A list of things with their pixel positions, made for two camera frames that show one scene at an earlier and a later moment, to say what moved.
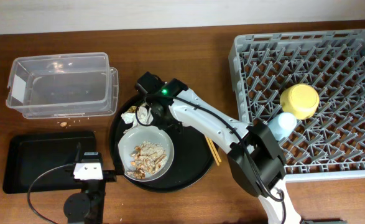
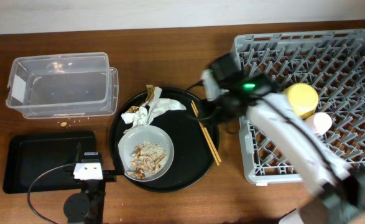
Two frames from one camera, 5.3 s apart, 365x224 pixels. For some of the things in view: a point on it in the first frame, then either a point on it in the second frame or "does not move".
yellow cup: (301, 99) does not move
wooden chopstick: (212, 150) does not move
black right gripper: (160, 122) -> (225, 119)
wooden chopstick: (212, 144) does not move
